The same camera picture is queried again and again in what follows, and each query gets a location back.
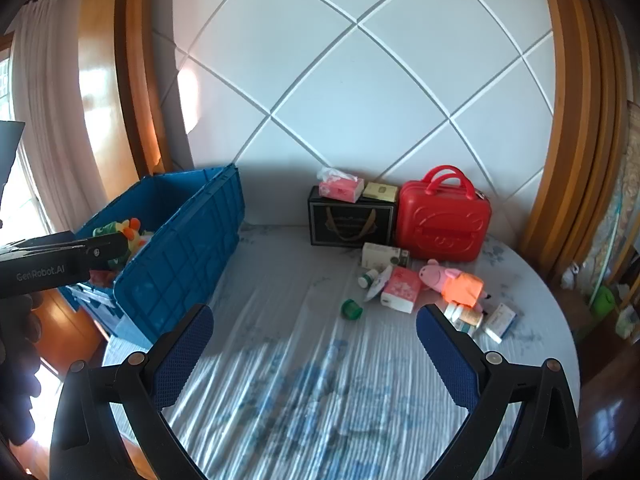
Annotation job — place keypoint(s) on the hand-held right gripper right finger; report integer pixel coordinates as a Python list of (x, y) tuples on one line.
[(447, 360)]

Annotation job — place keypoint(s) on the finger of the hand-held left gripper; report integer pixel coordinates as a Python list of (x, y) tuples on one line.
[(107, 250)]

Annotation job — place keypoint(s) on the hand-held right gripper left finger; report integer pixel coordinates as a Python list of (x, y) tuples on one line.
[(181, 355)]

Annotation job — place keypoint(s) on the blue plastic storage crate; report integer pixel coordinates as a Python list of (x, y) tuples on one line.
[(175, 260)]

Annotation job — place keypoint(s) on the pink pig plush toy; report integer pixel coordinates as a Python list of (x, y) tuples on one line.
[(462, 285)]

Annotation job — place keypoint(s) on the pink floral tissue pack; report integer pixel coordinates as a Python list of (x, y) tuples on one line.
[(401, 290)]

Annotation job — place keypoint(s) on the person's left hand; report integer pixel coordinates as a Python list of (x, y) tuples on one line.
[(17, 370)]

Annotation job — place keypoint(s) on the green plush toy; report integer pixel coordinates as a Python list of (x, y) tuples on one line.
[(106, 231)]

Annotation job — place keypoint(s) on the orange plush toy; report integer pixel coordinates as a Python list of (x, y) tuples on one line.
[(135, 234)]

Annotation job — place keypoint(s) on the small white bottle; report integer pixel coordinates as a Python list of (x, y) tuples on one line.
[(465, 316)]

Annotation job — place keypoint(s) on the white blue medicine box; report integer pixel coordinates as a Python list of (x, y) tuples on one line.
[(500, 322)]

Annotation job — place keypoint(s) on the white tube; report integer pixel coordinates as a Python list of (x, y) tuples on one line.
[(377, 285)]

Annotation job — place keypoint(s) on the green round cap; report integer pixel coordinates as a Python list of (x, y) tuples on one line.
[(351, 309)]

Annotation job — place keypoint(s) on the white bottle green label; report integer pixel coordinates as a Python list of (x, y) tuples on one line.
[(368, 278)]

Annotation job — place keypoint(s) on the white green medicine box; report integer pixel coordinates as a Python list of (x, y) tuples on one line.
[(380, 255)]

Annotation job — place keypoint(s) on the red bear suitcase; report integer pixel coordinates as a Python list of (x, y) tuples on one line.
[(442, 225)]

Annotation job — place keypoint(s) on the white curtain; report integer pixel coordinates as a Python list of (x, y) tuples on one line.
[(55, 110)]

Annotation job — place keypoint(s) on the green object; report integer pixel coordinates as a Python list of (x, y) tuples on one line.
[(602, 300)]

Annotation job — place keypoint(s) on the black paper gift bag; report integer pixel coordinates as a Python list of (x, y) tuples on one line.
[(345, 222)]

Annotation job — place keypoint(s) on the gold flat box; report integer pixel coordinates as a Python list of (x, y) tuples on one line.
[(380, 191)]

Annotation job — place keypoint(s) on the pink tissue box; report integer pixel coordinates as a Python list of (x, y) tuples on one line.
[(340, 189)]

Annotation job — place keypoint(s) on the patterned cloth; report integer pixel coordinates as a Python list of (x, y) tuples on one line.
[(622, 200)]

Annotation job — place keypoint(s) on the wooden frame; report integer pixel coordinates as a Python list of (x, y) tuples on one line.
[(135, 60), (570, 110)]

